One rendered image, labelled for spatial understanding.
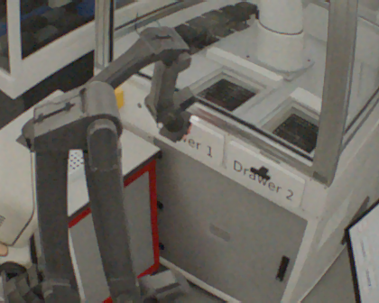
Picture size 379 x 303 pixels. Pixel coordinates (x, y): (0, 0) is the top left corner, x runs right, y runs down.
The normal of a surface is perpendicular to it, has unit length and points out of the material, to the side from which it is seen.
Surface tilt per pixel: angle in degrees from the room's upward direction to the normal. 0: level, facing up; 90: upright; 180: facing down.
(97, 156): 90
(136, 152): 0
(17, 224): 90
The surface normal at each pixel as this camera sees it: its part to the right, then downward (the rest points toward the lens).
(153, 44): -0.26, -0.07
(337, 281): 0.02, -0.77
